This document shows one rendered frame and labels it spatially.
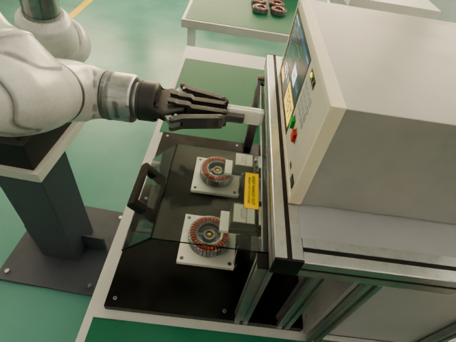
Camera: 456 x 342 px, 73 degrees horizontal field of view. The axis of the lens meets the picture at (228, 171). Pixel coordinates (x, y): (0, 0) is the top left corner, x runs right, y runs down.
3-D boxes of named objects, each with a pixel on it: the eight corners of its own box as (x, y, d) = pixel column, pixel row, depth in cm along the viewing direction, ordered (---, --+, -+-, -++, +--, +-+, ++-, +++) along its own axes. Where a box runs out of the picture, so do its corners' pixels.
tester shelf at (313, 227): (268, 272, 50) (275, 258, 46) (263, 67, 97) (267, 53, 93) (529, 305, 51) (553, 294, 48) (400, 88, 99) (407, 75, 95)
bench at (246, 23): (180, 115, 249) (181, 18, 195) (206, 26, 377) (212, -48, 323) (313, 134, 253) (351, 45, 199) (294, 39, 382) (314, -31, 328)
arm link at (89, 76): (116, 119, 65) (89, 131, 52) (41, 108, 64) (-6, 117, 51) (117, 66, 61) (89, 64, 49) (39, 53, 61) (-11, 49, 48)
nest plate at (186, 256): (176, 263, 80) (176, 261, 79) (185, 216, 91) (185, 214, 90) (233, 271, 81) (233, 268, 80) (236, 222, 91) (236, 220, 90)
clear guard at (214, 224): (121, 251, 56) (116, 233, 51) (153, 159, 72) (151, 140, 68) (298, 273, 57) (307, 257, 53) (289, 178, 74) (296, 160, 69)
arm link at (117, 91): (103, 129, 58) (135, 134, 58) (94, 87, 52) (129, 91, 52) (119, 102, 64) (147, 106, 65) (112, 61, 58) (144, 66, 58)
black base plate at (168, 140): (104, 309, 73) (103, 305, 71) (163, 136, 117) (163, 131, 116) (300, 332, 75) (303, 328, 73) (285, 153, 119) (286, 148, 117)
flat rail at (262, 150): (258, 271, 56) (261, 262, 54) (258, 88, 99) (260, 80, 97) (264, 271, 56) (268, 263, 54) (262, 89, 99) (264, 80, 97)
